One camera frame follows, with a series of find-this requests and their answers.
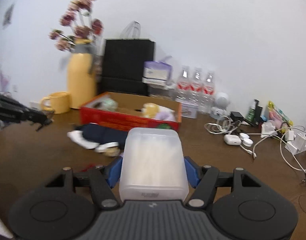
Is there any white charging cable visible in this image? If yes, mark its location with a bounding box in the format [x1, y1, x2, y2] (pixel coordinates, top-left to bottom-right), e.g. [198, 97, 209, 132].
[204, 115, 306, 173]

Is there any dried pink flowers bouquet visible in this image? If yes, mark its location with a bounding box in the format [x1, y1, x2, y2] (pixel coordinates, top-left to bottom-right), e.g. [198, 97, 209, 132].
[49, 0, 104, 52]

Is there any red cardboard box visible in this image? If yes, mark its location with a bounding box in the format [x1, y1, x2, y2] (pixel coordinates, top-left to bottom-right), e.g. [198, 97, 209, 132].
[80, 92, 182, 131]

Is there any white round camera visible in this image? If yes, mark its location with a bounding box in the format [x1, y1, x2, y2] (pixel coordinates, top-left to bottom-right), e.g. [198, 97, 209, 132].
[210, 92, 230, 120]

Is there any yellow mug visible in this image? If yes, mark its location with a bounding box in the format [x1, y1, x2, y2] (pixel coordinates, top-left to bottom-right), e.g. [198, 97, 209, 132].
[40, 92, 71, 114]

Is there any purple white tissue pack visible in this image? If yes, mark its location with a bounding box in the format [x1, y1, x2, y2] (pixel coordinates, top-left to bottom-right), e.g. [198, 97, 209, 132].
[142, 61, 172, 86]

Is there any yellow thermos jug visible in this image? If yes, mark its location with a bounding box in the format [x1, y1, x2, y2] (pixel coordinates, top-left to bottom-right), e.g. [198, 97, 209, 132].
[67, 38, 96, 109]

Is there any white earbuds case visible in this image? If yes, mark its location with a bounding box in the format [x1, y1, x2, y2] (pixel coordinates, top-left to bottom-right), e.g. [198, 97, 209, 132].
[224, 134, 242, 146]

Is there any middle water bottle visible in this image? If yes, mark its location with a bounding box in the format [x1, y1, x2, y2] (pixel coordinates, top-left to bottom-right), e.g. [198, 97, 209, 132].
[189, 68, 203, 104]

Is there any green glass jar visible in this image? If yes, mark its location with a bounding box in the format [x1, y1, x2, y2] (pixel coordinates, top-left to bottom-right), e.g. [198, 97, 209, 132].
[99, 98, 118, 112]

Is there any black paper shopping bag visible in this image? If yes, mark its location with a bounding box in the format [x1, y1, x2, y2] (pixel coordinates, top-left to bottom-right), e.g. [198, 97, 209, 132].
[99, 21, 156, 97]

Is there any translucent white plastic box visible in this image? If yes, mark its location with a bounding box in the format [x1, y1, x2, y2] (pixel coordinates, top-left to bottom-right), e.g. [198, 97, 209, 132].
[119, 127, 189, 202]

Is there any white power adapter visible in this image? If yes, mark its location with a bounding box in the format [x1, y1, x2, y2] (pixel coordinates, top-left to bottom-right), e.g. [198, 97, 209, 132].
[285, 130, 306, 155]

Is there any yellow white plush toy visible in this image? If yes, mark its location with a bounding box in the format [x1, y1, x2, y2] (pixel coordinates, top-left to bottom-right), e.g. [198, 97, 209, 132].
[141, 103, 176, 121]

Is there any navy blue pouch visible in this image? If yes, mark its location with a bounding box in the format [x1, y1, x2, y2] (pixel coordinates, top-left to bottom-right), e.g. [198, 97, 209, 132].
[67, 123, 128, 157]

